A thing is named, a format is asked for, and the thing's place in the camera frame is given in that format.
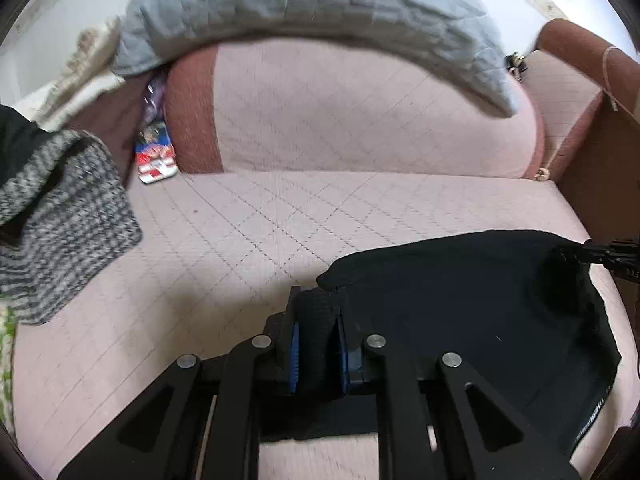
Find colourful snack packet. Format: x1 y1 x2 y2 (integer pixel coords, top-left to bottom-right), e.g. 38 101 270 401
134 73 178 184

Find grey houndstooth garment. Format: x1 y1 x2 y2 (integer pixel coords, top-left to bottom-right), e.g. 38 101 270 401
1 130 142 325

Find pink quilted mattress cover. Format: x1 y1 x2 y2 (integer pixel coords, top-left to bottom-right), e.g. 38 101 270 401
8 169 629 480

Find cream patterned cloth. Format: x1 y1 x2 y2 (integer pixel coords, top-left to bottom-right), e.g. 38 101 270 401
12 16 125 131

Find black jacket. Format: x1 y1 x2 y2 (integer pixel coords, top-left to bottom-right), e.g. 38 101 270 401
0 105 49 185

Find pink maroon side cushion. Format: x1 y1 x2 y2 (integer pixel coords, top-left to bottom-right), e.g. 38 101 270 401
523 18 639 181

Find black pants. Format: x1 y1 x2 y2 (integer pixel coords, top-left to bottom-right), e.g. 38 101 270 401
262 230 620 455

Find pink bolster pillow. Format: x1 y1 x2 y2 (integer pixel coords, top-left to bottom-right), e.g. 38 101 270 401
165 38 544 178

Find grey quilted blanket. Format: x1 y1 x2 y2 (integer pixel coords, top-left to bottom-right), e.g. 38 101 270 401
112 0 518 117

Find green white patterned cloth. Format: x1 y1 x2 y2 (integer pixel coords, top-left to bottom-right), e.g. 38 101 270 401
0 300 16 438

